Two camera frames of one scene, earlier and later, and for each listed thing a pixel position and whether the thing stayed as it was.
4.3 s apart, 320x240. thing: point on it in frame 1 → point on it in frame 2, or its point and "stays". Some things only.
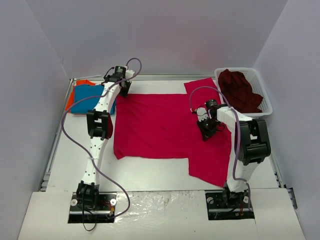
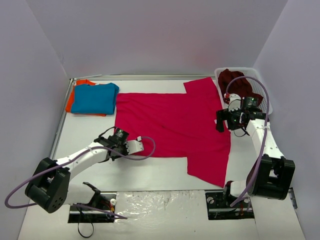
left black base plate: (100, 211) stays
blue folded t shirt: (85, 105) stays
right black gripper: (207, 130) → (222, 117)
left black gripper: (125, 89) → (125, 149)
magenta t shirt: (165, 126) stays
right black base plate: (223, 205) stays
